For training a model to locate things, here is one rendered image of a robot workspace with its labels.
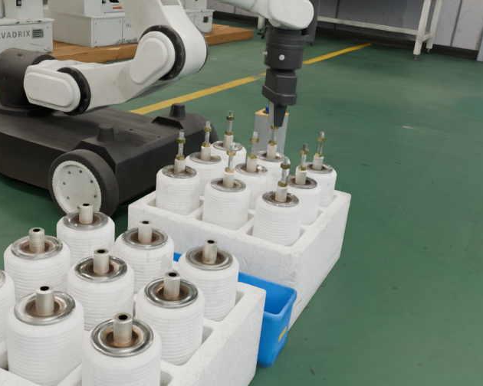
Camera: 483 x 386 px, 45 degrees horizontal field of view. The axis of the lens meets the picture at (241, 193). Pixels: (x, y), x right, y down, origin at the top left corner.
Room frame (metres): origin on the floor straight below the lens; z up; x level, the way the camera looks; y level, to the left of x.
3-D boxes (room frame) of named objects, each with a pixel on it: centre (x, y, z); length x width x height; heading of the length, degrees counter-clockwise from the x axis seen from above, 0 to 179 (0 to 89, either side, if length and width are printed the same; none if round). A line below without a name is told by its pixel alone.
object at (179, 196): (1.16, 0.14, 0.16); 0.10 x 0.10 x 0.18
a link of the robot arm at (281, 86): (1.33, -0.06, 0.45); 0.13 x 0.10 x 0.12; 18
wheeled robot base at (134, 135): (1.72, 0.52, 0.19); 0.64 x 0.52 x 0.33; 65
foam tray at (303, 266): (1.23, -0.02, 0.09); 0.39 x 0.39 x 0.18; 67
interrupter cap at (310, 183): (1.18, -0.13, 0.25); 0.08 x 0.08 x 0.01
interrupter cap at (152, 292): (0.69, 0.08, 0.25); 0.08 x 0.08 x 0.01
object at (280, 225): (1.07, -0.08, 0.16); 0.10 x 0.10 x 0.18
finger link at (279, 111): (1.31, -0.07, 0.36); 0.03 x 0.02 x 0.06; 108
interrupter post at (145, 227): (0.84, 0.15, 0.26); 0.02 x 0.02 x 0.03
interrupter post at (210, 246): (0.80, 0.04, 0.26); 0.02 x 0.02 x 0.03
